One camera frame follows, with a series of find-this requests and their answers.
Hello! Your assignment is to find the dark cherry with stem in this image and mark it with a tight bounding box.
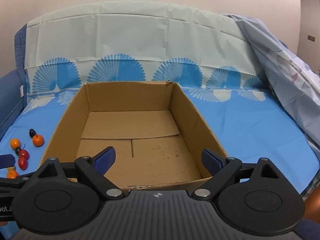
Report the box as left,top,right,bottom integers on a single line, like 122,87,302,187
15,146,24,156

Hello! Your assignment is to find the red tomato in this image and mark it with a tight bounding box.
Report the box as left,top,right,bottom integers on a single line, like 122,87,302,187
18,157,28,170
19,149,30,160

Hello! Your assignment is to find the small orange tangerine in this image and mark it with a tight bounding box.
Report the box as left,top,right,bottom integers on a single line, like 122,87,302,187
10,138,21,150

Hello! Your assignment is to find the orange tangerine near left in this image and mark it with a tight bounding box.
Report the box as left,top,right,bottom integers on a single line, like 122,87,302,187
7,170,18,179

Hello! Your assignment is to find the orange tangerine with stem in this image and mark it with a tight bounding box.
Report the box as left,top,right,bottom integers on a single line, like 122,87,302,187
32,134,44,147

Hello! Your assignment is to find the dark cherry far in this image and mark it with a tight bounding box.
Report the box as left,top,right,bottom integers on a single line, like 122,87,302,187
29,128,36,138

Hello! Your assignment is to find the blue denim sofa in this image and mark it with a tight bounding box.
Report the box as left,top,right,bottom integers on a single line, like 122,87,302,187
0,26,27,137

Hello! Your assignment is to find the brown cardboard box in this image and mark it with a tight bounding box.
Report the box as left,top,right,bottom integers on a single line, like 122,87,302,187
43,81,227,190

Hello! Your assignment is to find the blue patterned table cloth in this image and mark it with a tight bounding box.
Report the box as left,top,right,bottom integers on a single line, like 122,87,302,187
1,2,319,192

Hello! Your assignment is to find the wall switch plate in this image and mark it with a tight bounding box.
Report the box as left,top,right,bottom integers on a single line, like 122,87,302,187
308,35,316,42

